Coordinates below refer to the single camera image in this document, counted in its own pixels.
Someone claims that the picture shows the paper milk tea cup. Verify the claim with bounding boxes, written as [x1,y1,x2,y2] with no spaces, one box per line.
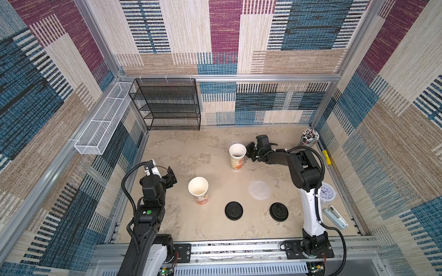
[188,177,209,205]
[229,143,246,171]

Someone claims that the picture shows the black cup lid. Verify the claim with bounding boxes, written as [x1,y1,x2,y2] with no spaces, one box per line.
[224,201,244,221]
[269,202,289,222]

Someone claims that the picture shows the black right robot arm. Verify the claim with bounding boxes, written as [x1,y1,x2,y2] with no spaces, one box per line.
[246,135,347,276]

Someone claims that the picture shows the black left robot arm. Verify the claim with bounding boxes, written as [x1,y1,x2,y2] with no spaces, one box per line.
[118,160,177,276]

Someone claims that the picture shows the yellow marker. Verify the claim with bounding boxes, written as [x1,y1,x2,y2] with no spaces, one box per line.
[322,150,332,166]

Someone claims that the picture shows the white round clock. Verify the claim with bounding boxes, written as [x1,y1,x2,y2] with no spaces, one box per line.
[320,182,337,203]

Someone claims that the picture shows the white stapler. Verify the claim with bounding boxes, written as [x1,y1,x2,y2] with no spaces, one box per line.
[323,205,349,230]

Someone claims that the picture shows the white mesh wall basket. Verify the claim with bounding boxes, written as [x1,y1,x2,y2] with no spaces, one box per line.
[74,82,132,155]

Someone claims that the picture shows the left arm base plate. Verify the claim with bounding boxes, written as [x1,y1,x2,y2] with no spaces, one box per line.
[172,243,192,264]

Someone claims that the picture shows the black wire shelf rack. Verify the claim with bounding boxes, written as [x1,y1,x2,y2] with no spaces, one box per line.
[129,78,201,131]

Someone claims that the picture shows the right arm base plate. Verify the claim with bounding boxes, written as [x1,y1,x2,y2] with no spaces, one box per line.
[279,240,335,259]

